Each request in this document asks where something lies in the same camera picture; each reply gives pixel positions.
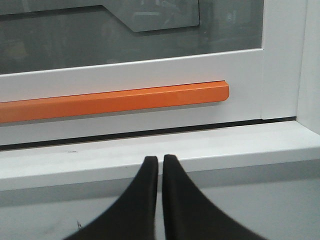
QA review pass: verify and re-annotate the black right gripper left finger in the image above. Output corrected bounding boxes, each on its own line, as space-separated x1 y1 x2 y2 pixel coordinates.
67 156 159 240

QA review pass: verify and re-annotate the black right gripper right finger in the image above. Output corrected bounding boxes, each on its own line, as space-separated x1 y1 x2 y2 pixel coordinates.
162 154 262 240

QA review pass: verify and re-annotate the orange sash handle bar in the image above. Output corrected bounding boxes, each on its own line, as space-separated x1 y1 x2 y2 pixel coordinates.
0 80 229 123

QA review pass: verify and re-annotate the white fume hood cabinet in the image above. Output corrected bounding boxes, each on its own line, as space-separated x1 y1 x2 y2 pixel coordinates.
0 0 320 240

